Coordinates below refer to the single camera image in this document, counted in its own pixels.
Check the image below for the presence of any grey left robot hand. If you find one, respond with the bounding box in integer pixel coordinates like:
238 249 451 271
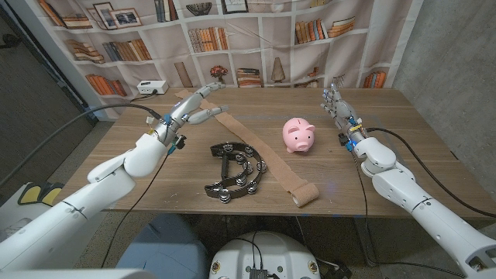
153 81 230 146

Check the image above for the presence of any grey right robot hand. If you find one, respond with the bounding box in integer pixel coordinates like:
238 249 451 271
320 87 367 144

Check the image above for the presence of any black half-moon tambourine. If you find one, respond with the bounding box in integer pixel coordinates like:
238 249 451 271
204 141 268 205

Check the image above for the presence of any tan adhesive wrap roll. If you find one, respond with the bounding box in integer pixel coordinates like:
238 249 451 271
174 89 321 208

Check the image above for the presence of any pink plastic piggy bank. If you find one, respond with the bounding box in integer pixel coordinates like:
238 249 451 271
281 117 317 153

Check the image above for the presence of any white power strip box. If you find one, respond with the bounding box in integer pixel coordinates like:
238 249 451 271
136 80 170 95

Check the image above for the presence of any printed bookshelf backdrop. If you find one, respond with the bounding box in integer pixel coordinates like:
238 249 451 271
36 0 425 120

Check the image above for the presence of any grey metal table leg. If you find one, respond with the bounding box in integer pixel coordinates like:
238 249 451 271
354 216 377 268

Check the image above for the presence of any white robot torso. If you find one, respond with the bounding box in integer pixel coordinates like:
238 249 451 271
208 231 322 279

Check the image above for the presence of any yellow black foot pedal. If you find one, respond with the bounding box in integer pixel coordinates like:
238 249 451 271
17 182 65 206

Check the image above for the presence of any black power strip cable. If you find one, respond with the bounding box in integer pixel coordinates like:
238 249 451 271
129 89 159 103

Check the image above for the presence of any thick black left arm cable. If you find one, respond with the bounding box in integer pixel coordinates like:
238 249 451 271
0 102 164 187

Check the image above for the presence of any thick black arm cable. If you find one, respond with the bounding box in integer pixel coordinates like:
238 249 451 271
0 102 164 187
366 127 496 219

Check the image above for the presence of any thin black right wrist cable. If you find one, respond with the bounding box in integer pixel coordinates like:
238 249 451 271
350 150 466 278

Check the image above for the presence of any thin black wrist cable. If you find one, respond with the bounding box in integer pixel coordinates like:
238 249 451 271
101 149 174 269
350 150 466 278

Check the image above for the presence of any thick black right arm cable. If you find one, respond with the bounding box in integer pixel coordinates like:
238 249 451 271
366 127 496 219

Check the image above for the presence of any thin black left wrist cable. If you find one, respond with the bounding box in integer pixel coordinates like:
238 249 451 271
101 149 174 269

